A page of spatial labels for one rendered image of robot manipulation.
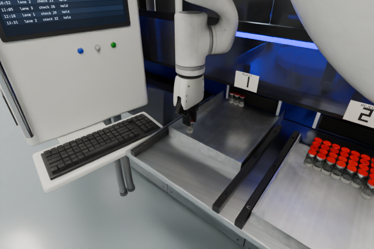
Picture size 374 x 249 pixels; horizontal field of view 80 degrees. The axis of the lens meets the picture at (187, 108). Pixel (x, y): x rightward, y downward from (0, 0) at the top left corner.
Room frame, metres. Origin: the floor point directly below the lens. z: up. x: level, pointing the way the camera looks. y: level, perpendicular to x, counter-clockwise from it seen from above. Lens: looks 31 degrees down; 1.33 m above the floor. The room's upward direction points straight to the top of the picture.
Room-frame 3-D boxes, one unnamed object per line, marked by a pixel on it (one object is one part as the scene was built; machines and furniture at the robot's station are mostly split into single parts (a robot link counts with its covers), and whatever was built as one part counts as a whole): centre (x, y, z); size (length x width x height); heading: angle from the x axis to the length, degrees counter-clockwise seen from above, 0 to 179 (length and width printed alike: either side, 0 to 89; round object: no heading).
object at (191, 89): (0.60, -0.01, 1.05); 0.10 x 0.08 x 0.11; 141
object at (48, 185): (0.68, 0.33, 0.79); 0.45 x 0.28 x 0.03; 130
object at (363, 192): (0.35, -0.43, 0.90); 0.02 x 0.02 x 0.05
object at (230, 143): (0.63, -0.15, 0.90); 0.34 x 0.26 x 0.04; 141
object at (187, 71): (0.60, -0.01, 1.11); 0.09 x 0.08 x 0.03; 141
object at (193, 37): (0.60, -0.01, 1.19); 0.09 x 0.08 x 0.13; 100
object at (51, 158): (0.64, 0.30, 0.82); 0.40 x 0.14 x 0.02; 130
